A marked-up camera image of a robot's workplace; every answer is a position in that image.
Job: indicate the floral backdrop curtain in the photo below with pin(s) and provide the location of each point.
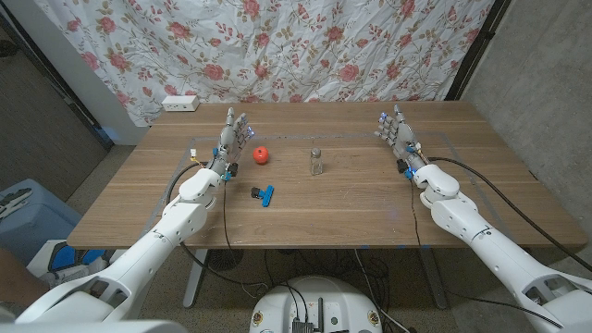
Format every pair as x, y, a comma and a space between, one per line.
277, 46

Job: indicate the black round floor object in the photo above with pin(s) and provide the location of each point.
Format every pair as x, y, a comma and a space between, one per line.
225, 259

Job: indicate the grey plastic clamp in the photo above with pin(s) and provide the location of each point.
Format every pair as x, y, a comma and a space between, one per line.
14, 201

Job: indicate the black backdrop stand pole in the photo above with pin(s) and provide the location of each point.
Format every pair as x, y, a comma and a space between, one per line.
476, 51

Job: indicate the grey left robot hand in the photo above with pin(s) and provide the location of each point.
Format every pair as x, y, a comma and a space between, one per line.
229, 143

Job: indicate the red ball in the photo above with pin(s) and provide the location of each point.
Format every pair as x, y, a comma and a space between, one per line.
261, 155

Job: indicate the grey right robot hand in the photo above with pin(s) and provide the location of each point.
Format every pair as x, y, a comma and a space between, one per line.
404, 141

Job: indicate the clear glass salt shaker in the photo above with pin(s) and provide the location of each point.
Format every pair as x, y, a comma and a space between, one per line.
316, 163

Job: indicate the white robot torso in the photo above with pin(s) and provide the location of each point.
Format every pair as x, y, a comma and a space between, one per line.
319, 300

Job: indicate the blue plastic clip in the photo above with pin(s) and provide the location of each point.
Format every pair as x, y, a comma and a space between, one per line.
267, 196

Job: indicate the white power strip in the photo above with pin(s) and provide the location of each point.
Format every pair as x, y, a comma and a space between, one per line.
180, 103

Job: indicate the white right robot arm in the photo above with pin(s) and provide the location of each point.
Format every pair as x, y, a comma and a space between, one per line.
490, 245

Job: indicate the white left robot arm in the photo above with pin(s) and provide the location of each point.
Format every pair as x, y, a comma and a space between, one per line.
152, 250

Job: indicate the blue plastic bin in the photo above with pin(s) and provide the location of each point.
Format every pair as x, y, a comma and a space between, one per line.
32, 226

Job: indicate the white and blue floor device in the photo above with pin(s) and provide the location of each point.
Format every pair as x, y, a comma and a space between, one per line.
69, 261

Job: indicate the white table leg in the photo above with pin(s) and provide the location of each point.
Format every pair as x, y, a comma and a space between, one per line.
194, 282
435, 282

